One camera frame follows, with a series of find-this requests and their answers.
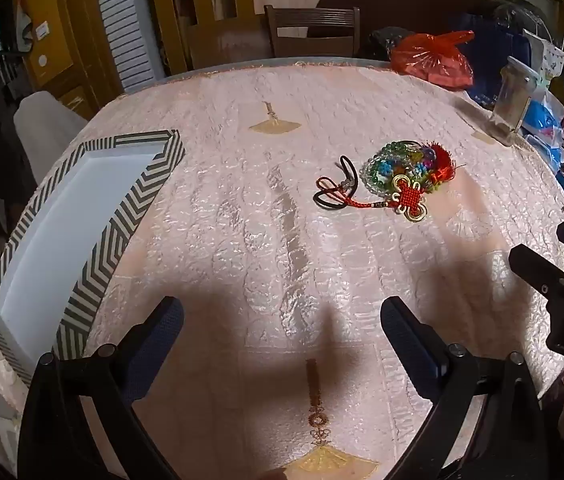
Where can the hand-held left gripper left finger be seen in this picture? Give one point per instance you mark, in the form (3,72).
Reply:
(159,335)

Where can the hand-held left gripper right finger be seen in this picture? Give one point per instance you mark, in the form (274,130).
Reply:
(406,340)

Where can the striped box with white inside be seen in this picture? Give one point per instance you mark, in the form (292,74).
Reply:
(62,240)

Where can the red tassel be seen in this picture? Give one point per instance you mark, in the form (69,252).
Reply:
(445,165)

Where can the pink embossed tablecloth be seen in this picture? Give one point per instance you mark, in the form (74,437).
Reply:
(262,270)

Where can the blue plastic packet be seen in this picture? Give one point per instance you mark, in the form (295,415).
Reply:
(541,122)

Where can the gold-ringed Chinese knot charm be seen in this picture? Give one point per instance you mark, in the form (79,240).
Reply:
(409,199)

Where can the dark blue bag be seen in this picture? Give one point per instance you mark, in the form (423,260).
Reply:
(491,45)

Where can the white covered chair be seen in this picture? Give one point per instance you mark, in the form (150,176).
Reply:
(44,130)

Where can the red plastic bag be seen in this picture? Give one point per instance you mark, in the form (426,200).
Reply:
(431,57)

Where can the dark speckled bag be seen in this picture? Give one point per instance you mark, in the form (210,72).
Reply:
(380,40)

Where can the yellow wooden cabinet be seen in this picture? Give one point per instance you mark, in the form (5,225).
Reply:
(69,50)

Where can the brown wooden board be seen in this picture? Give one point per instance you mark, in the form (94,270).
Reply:
(222,42)

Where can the white louvered door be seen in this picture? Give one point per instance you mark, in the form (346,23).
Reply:
(122,20)

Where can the wooden slat-back chair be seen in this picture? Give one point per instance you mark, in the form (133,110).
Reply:
(312,25)

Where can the hanging white cloth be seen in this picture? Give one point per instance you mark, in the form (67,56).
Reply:
(22,27)

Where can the white wall switch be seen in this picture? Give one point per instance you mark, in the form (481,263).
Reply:
(42,30)

